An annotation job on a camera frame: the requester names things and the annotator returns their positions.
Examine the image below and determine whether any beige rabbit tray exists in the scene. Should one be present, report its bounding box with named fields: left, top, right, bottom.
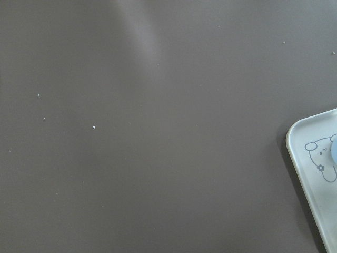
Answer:
left=285, top=109, right=336, bottom=252

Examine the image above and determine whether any blue cup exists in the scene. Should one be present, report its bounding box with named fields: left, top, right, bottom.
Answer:
left=331, top=139, right=337, bottom=164

